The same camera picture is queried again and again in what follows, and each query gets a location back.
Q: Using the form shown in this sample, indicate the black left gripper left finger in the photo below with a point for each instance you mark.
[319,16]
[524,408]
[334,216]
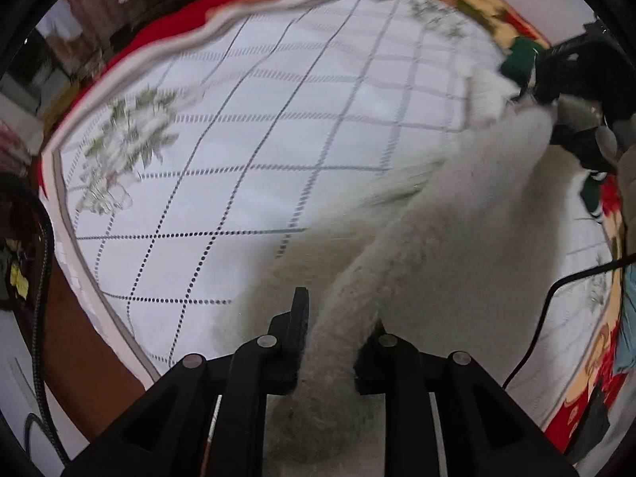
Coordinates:
[204,417]

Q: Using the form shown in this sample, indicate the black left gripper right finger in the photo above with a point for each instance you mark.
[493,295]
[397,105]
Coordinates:
[445,416]

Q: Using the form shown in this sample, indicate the white fluffy sweater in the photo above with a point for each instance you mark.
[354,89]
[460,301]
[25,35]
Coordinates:
[453,252]

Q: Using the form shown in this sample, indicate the dark green striped sweater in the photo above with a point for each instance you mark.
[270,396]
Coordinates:
[520,67]

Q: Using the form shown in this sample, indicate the light blue garment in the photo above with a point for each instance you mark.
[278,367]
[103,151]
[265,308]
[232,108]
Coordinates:
[625,359]

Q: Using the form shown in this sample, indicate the white quilted bed cover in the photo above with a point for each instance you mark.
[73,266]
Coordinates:
[248,134]

